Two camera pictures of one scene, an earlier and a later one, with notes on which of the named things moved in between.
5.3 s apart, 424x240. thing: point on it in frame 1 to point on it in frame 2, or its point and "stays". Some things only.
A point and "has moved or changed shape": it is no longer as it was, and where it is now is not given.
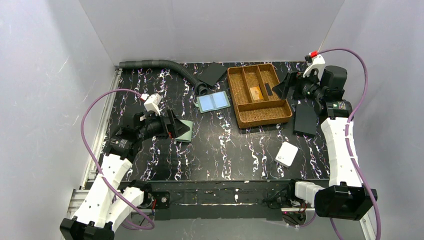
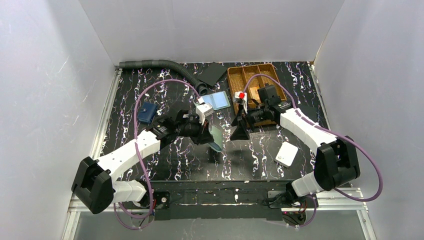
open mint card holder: [212, 102] stays
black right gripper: [296, 85] to [244, 117]
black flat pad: [212, 73] stays
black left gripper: [169, 125] to [204, 133]
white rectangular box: [286, 154] stays
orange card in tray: [256, 93] stays
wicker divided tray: [250, 113] stays
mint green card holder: [186, 137] has moved or changed shape
